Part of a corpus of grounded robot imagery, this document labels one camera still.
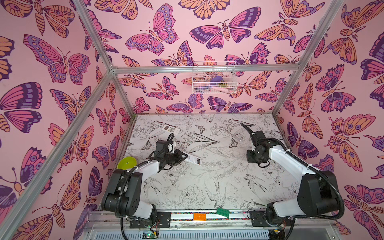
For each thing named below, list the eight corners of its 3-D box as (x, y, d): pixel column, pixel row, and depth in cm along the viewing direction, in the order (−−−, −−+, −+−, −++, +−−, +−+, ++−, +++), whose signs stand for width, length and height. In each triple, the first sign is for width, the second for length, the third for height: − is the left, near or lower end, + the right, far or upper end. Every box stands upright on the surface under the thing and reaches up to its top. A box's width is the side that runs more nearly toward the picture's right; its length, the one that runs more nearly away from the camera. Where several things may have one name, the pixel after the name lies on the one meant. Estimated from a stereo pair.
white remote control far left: (162, 129, 114) (161, 128, 112) (165, 125, 117) (165, 123, 115) (178, 135, 110) (178, 134, 109) (181, 130, 113) (181, 129, 111)
